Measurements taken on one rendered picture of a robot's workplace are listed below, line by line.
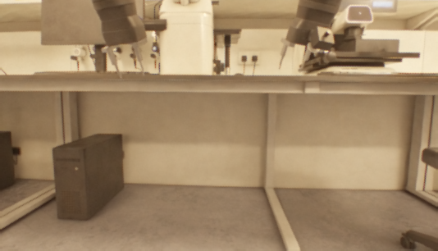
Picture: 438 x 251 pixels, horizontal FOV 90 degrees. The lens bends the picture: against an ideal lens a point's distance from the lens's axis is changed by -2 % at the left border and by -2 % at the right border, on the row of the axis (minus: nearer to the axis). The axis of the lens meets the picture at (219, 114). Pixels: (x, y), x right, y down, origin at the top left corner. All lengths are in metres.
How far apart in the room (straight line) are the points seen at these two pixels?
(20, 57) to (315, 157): 2.30
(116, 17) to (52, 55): 1.63
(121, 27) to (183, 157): 1.34
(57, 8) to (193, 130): 1.04
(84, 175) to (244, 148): 1.01
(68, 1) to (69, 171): 0.86
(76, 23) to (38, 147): 1.16
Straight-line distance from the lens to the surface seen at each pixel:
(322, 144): 1.78
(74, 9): 1.41
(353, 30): 1.19
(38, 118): 2.18
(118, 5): 0.47
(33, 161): 2.28
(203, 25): 0.86
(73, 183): 1.43
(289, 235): 1.20
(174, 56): 0.85
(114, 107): 1.82
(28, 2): 1.94
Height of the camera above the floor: 0.70
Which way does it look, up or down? 6 degrees down
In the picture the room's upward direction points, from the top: 1 degrees clockwise
